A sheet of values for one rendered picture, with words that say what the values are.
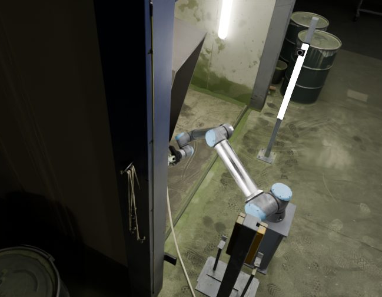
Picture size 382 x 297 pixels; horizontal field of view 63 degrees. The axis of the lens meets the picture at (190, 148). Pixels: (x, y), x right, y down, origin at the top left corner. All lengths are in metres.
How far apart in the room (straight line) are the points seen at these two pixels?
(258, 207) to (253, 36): 2.40
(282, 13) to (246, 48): 0.59
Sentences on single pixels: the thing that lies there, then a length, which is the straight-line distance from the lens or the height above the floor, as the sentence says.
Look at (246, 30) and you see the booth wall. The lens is 4.05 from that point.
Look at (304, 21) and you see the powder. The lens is 5.21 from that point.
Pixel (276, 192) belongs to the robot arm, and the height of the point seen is 0.91.
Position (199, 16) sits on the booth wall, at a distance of 4.23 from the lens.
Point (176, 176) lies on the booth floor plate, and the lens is 3.37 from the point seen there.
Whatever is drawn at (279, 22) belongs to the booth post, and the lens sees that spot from 3.92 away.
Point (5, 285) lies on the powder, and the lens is 2.04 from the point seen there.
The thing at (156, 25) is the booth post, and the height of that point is 2.20.
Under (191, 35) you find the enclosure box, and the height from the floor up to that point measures 1.65.
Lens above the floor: 2.60
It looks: 44 degrees down
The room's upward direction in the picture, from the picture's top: 6 degrees clockwise
